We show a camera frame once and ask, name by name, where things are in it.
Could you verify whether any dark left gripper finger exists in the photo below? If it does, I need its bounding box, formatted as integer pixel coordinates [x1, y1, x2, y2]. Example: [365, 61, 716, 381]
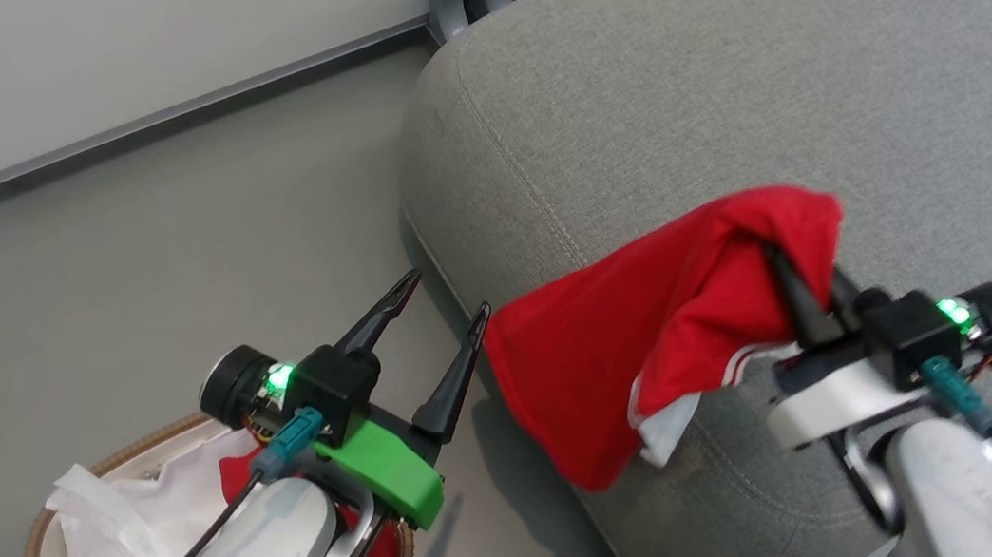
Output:
[409, 295, 493, 447]
[333, 259, 423, 367]

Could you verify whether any white basket liner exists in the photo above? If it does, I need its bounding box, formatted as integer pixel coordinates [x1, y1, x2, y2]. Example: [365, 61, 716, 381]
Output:
[38, 408, 265, 557]

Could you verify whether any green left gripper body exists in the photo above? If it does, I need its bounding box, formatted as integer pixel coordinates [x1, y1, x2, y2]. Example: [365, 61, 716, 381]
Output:
[305, 397, 456, 532]

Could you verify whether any grey partition bottom rail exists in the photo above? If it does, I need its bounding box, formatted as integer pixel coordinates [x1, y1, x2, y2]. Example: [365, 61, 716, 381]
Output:
[0, 0, 436, 296]

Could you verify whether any teal right cable connector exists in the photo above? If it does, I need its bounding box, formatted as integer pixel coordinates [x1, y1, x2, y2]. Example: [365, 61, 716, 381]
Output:
[912, 354, 992, 439]

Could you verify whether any teal cable connector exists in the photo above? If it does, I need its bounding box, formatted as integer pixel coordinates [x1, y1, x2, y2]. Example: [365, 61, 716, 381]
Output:
[912, 354, 992, 439]
[249, 400, 325, 490]

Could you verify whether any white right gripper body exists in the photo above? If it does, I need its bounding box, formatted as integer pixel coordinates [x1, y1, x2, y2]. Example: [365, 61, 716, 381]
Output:
[761, 339, 932, 468]

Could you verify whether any white basket with brown rim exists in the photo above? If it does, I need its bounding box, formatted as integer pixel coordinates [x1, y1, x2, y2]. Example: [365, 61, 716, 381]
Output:
[25, 392, 429, 557]

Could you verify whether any grey fabric sofa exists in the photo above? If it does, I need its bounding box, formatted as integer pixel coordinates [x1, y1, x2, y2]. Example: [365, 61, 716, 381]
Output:
[349, 0, 992, 557]

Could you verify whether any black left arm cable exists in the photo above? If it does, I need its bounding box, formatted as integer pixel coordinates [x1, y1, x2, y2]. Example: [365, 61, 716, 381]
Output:
[177, 464, 262, 557]

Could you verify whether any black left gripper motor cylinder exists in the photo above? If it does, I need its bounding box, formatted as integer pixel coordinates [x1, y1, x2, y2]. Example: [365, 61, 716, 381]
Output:
[195, 340, 278, 434]

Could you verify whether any red garment with white stripes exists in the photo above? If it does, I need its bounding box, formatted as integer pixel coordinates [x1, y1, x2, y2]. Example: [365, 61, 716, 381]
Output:
[467, 148, 849, 520]

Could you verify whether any teal left cable connector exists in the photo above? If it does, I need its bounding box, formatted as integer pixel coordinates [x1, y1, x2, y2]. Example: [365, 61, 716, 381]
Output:
[249, 400, 325, 490]

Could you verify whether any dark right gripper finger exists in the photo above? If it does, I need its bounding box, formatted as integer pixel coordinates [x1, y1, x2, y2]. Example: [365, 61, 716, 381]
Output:
[754, 244, 851, 353]
[826, 269, 873, 318]

